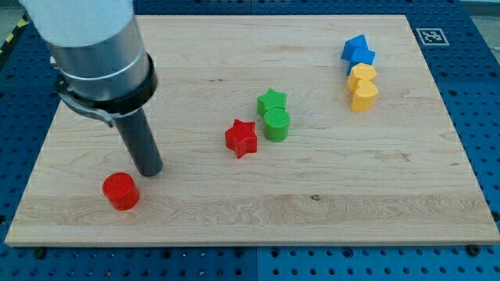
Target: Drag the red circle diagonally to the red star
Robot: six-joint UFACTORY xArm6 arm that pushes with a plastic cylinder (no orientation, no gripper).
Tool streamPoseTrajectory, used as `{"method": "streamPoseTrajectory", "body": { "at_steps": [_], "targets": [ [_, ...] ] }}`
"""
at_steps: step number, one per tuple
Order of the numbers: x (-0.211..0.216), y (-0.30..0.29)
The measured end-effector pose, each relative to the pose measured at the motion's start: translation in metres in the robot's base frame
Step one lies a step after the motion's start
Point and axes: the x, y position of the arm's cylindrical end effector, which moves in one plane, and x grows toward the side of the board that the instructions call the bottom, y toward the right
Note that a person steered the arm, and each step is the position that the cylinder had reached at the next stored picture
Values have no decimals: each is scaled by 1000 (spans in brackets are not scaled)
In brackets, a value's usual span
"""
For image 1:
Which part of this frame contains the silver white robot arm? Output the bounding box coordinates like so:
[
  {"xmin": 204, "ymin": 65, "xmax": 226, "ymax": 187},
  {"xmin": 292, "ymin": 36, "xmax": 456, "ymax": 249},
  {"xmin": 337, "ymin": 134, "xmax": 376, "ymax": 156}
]
[{"xmin": 20, "ymin": 0, "xmax": 157, "ymax": 125}]

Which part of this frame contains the red star block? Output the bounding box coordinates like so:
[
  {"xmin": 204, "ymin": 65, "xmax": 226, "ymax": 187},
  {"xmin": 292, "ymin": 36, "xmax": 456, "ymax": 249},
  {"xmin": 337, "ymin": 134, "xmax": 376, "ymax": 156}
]
[{"xmin": 225, "ymin": 119, "xmax": 258, "ymax": 158}]

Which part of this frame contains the green star block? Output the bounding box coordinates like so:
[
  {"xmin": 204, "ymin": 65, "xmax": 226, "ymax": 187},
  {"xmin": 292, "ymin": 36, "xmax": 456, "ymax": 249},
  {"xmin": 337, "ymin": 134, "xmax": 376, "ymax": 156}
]
[{"xmin": 256, "ymin": 88, "xmax": 288, "ymax": 117}]

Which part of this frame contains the green cylinder block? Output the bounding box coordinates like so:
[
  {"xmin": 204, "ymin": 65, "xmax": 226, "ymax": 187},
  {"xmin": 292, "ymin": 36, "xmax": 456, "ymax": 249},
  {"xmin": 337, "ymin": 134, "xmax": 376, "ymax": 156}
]
[{"xmin": 263, "ymin": 108, "xmax": 290, "ymax": 142}]

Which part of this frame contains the wooden board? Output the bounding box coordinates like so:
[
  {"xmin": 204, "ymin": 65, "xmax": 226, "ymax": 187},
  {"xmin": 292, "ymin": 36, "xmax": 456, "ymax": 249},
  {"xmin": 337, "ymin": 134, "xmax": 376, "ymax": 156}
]
[{"xmin": 5, "ymin": 15, "xmax": 499, "ymax": 247}]

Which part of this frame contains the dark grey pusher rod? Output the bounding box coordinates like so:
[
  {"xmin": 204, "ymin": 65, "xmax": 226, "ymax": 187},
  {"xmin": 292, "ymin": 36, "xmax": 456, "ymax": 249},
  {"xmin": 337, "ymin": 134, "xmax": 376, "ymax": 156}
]
[{"xmin": 113, "ymin": 108, "xmax": 163, "ymax": 177}]

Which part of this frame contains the yellow heart block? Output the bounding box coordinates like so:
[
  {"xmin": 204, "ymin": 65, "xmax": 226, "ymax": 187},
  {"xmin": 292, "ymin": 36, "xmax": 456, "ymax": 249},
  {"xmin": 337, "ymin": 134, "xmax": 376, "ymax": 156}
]
[{"xmin": 351, "ymin": 80, "xmax": 379, "ymax": 112}]

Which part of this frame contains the yellow hexagon block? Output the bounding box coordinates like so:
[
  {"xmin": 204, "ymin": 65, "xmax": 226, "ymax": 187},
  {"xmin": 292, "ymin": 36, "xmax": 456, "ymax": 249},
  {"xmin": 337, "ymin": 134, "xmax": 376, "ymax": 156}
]
[{"xmin": 347, "ymin": 62, "xmax": 377, "ymax": 92}]

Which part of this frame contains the blue cube block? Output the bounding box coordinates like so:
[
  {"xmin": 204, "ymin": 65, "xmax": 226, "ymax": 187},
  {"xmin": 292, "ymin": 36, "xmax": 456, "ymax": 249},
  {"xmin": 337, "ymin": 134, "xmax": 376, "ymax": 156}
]
[{"xmin": 346, "ymin": 48, "xmax": 376, "ymax": 76}]

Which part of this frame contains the red cylinder block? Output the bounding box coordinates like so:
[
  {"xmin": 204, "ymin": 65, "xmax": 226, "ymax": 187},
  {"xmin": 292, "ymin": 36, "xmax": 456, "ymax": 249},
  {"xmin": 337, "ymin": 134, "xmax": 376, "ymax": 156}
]
[{"xmin": 102, "ymin": 173, "xmax": 140, "ymax": 211}]

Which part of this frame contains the white fiducial marker tag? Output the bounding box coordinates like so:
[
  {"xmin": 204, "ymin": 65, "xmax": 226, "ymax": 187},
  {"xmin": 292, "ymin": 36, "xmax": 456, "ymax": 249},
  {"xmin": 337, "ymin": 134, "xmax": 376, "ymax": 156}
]
[{"xmin": 416, "ymin": 27, "xmax": 449, "ymax": 46}]

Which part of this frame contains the yellow black hazard tape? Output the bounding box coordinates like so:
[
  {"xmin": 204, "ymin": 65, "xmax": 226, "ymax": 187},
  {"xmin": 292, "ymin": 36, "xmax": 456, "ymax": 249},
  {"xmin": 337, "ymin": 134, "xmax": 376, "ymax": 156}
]
[{"xmin": 1, "ymin": 14, "xmax": 30, "ymax": 56}]

